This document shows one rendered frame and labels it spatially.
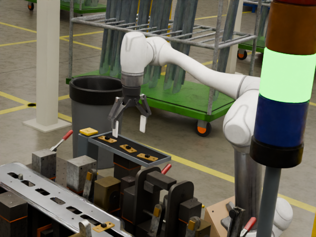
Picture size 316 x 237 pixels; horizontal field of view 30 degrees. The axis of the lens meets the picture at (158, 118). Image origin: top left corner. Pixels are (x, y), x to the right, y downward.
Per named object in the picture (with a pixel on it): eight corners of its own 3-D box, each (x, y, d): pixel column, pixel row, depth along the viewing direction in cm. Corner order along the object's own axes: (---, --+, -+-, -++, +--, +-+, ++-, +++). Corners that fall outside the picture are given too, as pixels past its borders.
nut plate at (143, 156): (136, 156, 241) (136, 153, 241) (141, 153, 244) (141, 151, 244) (154, 161, 237) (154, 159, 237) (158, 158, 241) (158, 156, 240)
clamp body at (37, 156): (30, 225, 275) (31, 152, 263) (51, 217, 283) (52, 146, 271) (40, 231, 270) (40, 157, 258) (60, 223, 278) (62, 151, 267)
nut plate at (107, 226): (98, 233, 212) (98, 230, 212) (91, 228, 215) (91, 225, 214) (115, 225, 218) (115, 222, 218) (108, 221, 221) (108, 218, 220)
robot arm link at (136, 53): (138, 75, 231) (153, 69, 242) (140, 36, 226) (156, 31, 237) (114, 70, 235) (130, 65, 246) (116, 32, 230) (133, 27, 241)
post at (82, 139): (74, 220, 281) (76, 133, 267) (86, 215, 286) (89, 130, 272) (84, 226, 276) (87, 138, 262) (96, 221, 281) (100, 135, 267)
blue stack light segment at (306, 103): (243, 136, 81) (248, 93, 79) (270, 126, 85) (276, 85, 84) (286, 151, 76) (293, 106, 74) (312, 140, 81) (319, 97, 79)
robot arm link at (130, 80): (116, 69, 238) (116, 83, 240) (129, 74, 231) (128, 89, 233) (135, 67, 243) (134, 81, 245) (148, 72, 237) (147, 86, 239)
